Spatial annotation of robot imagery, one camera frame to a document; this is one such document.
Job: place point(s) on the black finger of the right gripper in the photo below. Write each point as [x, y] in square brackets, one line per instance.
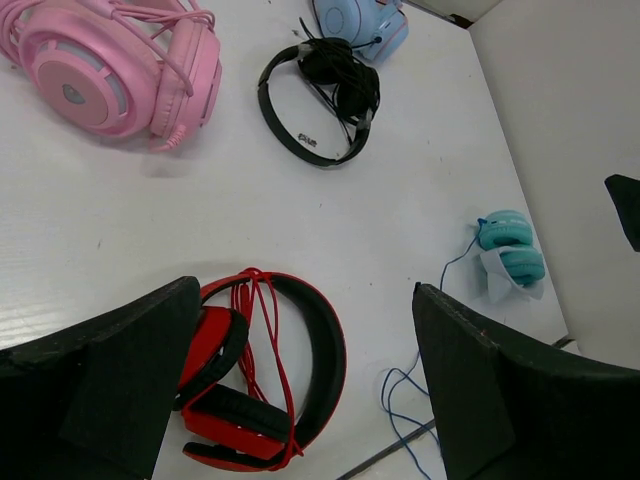
[625, 195]

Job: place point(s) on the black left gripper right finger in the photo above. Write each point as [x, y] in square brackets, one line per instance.
[508, 406]

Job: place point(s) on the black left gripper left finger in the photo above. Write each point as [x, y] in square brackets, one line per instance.
[92, 401]

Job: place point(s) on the teal cat-ear headphones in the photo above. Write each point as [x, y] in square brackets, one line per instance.
[509, 258]

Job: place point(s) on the red and black headphones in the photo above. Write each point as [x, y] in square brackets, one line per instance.
[265, 372]

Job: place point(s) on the light blue cat-ear headphones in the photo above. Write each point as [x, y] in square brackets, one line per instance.
[374, 29]

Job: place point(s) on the pink gaming headphones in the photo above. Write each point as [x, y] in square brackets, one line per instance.
[115, 68]

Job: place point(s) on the black wired headphones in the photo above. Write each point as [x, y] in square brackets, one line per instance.
[349, 87]

